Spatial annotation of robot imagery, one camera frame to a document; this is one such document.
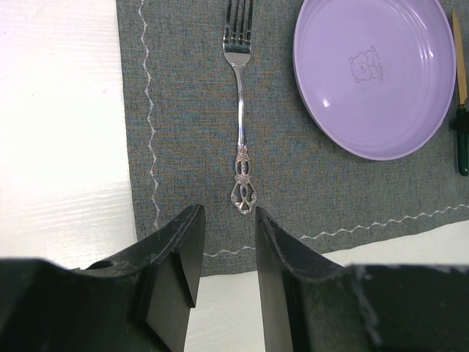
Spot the green handled knife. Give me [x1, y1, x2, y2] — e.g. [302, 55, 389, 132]
[451, 10, 468, 176]

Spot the grey cloth napkin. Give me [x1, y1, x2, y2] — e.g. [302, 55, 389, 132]
[117, 1, 468, 276]

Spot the purple plate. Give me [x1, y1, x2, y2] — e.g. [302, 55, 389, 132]
[293, 1, 456, 161]

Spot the silver fork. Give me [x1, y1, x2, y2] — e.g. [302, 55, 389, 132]
[223, 0, 256, 215]

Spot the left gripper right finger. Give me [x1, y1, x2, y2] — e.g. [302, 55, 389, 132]
[255, 208, 468, 351]

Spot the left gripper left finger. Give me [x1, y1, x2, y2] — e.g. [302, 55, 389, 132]
[1, 205, 206, 351]

